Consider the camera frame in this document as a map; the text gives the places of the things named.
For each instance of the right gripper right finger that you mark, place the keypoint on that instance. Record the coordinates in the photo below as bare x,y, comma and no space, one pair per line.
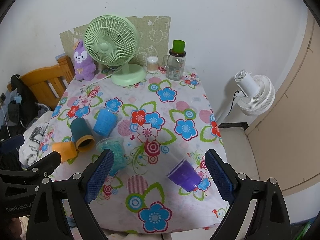
270,218

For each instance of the cotton swab container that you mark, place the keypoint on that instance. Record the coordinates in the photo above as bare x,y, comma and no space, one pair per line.
152,64

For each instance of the orange plastic cup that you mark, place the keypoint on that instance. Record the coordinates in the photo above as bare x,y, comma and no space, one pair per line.
67,150

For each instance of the purple plastic cup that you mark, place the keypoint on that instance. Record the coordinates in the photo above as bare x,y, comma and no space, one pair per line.
184,175

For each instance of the floral tablecloth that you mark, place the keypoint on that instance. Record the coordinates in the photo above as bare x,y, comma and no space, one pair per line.
161,122

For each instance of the green cup on jar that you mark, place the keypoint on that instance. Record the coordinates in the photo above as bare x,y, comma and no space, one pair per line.
178,46

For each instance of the blue plastic cup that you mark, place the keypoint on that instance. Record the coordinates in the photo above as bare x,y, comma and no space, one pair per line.
106,122

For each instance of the glass mason jar mug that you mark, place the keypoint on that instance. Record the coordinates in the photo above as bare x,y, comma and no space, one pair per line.
174,65

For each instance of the purple plush toy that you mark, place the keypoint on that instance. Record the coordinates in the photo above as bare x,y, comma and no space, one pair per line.
84,66

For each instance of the wooden chair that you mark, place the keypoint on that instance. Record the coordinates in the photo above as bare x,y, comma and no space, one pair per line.
45,85

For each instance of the teal glitter cup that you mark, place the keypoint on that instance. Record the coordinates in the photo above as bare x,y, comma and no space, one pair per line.
115,144

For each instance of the white standing fan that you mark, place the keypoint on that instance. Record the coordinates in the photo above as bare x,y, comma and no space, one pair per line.
255,95

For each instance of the dark teal orange-lined cup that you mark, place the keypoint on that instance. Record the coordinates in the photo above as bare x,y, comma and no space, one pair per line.
82,134

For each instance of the green desk fan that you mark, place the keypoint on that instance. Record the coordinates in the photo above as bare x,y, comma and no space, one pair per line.
113,41

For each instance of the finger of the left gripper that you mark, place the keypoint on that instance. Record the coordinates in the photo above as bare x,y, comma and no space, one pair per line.
44,167
11,144

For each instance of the white printed t-shirt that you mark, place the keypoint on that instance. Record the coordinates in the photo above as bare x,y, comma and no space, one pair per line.
33,136

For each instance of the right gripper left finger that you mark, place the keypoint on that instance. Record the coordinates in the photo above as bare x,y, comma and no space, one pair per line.
47,218

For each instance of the pile of dark clothes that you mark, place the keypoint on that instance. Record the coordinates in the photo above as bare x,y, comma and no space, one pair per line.
15,119

